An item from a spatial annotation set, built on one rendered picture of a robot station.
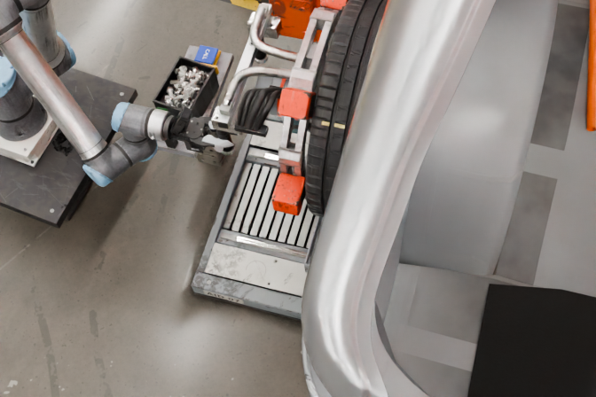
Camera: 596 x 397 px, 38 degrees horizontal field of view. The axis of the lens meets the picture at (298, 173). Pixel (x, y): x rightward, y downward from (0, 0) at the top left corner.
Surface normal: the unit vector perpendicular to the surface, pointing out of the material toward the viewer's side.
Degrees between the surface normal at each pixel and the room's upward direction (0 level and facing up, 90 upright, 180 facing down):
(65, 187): 0
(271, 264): 0
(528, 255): 19
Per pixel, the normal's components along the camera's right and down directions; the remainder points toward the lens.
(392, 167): -0.39, -0.34
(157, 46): -0.06, -0.47
